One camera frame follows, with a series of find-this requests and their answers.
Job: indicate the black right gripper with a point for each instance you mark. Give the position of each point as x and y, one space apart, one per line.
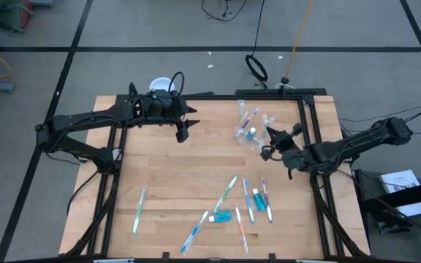
283 146

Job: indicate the blue toothbrush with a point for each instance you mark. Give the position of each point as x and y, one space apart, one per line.
194 232
248 201

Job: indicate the small black camera mount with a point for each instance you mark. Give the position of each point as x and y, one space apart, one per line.
285 81

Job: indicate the green bag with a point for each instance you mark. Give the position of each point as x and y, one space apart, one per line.
9 14

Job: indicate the green canister with white lid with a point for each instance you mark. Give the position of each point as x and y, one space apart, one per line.
157 84

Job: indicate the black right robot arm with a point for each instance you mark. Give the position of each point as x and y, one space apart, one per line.
360 146

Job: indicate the clear plastic cup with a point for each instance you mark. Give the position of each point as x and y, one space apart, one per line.
258 145

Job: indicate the white printed booklet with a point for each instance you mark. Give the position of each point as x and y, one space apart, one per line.
404 186

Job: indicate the purple toothbrush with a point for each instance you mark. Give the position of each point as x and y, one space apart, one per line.
251 116
267 199

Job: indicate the white label strip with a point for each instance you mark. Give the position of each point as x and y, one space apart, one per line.
316 261
113 261

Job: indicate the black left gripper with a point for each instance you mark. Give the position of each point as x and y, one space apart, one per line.
163 107

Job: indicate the black side shelf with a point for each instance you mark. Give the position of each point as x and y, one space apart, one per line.
415 195

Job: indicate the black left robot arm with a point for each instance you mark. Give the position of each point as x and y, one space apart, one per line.
86 120

